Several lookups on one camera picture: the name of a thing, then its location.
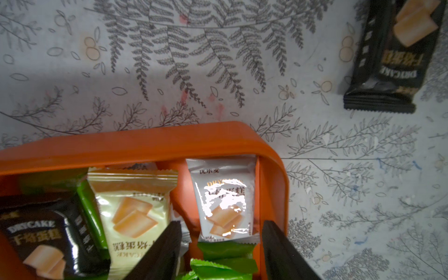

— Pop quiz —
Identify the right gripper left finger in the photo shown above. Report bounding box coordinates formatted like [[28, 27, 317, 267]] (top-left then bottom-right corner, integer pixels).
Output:
[[124, 221, 182, 280]]

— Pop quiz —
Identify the green cookie packet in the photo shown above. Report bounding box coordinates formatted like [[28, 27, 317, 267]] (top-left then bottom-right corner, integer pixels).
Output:
[[19, 168, 108, 250], [176, 241, 258, 280]]

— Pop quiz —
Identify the orange storage box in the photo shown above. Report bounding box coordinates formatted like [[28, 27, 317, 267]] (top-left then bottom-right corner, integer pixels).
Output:
[[0, 121, 290, 280]]

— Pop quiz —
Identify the yellow cookie packet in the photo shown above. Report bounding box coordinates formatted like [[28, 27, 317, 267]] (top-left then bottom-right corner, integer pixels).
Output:
[[87, 168, 178, 280]]

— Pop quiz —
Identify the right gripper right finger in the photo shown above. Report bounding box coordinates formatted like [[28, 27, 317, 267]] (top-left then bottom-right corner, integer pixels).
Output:
[[262, 220, 320, 280]]

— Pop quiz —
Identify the black cookie packet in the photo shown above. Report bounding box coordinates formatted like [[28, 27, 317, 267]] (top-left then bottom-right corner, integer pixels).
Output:
[[1, 192, 109, 280], [344, 1, 447, 114]]

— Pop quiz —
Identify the white cookie packet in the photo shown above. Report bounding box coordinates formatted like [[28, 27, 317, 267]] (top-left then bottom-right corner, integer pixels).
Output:
[[186, 155, 257, 243]]

